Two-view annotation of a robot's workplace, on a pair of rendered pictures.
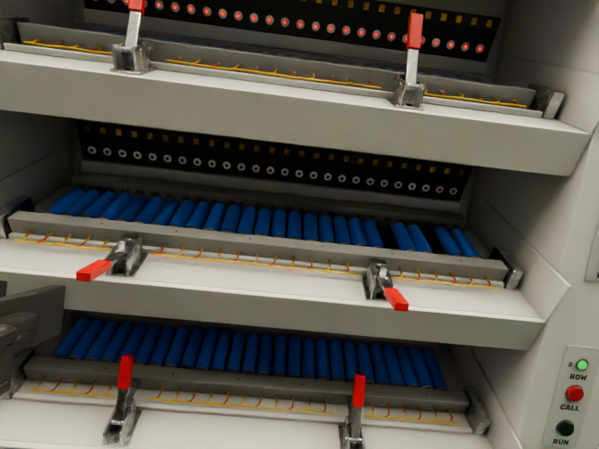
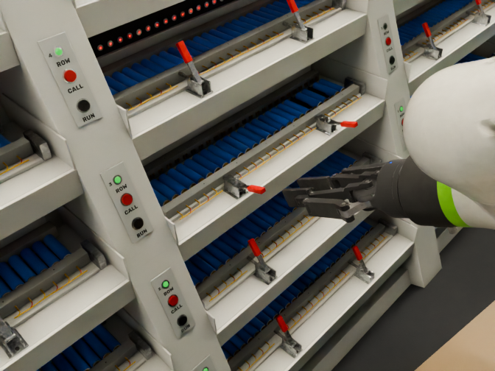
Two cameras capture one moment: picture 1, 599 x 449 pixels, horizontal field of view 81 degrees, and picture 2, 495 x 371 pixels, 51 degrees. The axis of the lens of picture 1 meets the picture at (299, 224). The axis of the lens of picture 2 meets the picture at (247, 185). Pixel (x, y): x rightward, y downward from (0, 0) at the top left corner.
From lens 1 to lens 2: 0.77 m
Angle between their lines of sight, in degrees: 33
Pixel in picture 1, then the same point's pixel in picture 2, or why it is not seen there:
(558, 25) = not seen: outside the picture
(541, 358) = (390, 115)
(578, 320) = (392, 91)
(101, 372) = (230, 267)
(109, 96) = (205, 111)
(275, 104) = (268, 71)
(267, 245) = (276, 140)
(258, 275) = (283, 156)
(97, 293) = (238, 211)
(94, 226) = (205, 186)
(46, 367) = (205, 286)
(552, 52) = not seen: outside the picture
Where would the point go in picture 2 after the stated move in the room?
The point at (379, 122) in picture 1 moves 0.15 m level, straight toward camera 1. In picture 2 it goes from (303, 54) to (353, 55)
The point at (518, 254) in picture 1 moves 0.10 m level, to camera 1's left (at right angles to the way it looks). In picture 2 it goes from (356, 76) to (328, 93)
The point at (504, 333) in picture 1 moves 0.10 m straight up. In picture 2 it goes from (374, 115) to (364, 72)
